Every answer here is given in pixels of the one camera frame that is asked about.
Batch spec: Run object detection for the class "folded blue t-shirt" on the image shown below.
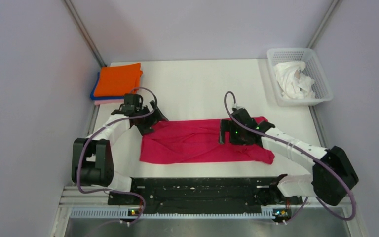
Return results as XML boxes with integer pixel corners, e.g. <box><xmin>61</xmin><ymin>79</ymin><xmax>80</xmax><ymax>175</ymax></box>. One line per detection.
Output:
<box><xmin>89</xmin><ymin>72</ymin><xmax>124</xmax><ymax>101</ymax></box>

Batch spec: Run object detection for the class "folded orange t-shirt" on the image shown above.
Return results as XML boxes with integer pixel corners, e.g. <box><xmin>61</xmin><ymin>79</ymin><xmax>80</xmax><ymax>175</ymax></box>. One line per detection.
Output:
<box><xmin>94</xmin><ymin>63</ymin><xmax>143</xmax><ymax>96</ymax></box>

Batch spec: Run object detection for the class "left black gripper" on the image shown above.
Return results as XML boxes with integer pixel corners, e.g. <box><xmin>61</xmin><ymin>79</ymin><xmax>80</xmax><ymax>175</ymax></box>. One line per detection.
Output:
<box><xmin>134</xmin><ymin>100</ymin><xmax>167</xmax><ymax>135</ymax></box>

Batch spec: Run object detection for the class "crimson red t-shirt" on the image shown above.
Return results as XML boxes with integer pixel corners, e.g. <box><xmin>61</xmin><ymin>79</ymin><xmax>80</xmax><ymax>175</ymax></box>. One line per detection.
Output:
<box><xmin>140</xmin><ymin>119</ymin><xmax>275</xmax><ymax>164</ymax></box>

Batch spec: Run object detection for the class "white plastic laundry basket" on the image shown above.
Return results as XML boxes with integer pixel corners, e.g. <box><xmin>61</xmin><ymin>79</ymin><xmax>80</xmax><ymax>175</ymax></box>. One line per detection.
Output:
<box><xmin>267</xmin><ymin>48</ymin><xmax>333</xmax><ymax>106</ymax></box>

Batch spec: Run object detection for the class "white slotted cable duct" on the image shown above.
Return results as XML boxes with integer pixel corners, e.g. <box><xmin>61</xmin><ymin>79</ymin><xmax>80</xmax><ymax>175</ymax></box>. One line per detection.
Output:
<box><xmin>70</xmin><ymin>207</ymin><xmax>291</xmax><ymax>220</ymax></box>

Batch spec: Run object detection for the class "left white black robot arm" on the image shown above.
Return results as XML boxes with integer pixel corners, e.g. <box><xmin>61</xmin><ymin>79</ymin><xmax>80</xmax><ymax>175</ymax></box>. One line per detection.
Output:
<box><xmin>71</xmin><ymin>93</ymin><xmax>167</xmax><ymax>204</ymax></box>

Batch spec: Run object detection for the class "folded pink t-shirt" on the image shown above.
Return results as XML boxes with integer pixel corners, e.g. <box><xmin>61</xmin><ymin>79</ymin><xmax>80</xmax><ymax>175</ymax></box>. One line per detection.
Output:
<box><xmin>94</xmin><ymin>99</ymin><xmax>124</xmax><ymax>106</ymax></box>

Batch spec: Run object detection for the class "crumpled white t-shirt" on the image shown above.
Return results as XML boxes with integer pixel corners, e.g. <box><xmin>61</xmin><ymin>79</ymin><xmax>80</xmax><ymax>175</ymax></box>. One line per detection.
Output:
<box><xmin>273</xmin><ymin>61</ymin><xmax>315</xmax><ymax>99</ymax></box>

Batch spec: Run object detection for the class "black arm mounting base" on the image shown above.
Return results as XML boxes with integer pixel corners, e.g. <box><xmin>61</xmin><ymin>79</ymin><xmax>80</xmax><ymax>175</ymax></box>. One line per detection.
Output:
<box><xmin>108</xmin><ymin>176</ymin><xmax>337</xmax><ymax>217</ymax></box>

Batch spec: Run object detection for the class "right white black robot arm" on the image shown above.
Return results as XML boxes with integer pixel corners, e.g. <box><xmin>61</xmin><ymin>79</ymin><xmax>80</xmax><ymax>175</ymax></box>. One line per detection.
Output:
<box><xmin>219</xmin><ymin>108</ymin><xmax>359</xmax><ymax>206</ymax></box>

